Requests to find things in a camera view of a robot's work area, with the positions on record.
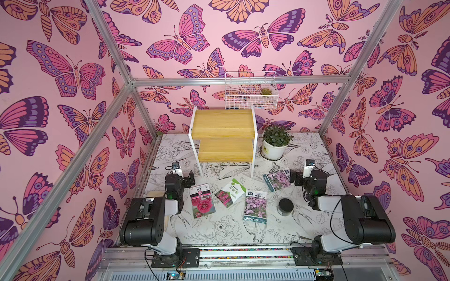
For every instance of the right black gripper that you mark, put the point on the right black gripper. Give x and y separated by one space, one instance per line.
296 177

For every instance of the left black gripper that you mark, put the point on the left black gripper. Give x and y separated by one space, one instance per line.
186 181

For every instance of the red rose seed packet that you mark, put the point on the red rose seed packet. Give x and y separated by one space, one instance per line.
201 200

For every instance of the purple flower blue-edged seed packet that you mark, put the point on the purple flower blue-edged seed packet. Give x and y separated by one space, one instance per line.
277 180

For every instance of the green white seed packet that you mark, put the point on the green white seed packet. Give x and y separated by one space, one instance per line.
230 193

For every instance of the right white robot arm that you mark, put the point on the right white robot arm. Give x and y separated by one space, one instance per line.
364 219

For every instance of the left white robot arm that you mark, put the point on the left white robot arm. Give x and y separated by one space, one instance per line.
144 223

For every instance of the wooden two-tier shelf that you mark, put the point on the wooden two-tier shelf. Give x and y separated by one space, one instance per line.
218 136

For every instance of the beige garden glove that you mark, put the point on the beige garden glove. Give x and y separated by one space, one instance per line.
155 194

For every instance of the small black round jar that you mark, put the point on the small black round jar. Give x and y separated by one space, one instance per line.
285 207

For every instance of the potted green plant white pot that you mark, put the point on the potted green plant white pot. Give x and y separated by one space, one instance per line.
275 140

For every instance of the small succulent in basket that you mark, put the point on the small succulent in basket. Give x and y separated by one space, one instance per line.
266 92

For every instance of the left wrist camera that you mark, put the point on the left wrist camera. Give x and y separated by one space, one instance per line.
176 169

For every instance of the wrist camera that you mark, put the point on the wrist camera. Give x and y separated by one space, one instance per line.
308 168
176 169

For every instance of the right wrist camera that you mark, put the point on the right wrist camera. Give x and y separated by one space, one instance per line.
308 168

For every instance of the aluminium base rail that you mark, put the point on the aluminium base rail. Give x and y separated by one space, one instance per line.
282 262

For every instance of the white wire basket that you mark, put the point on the white wire basket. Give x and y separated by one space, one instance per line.
243 92

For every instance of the aluminium frame bars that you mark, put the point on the aluminium frame bars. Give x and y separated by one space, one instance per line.
18 80

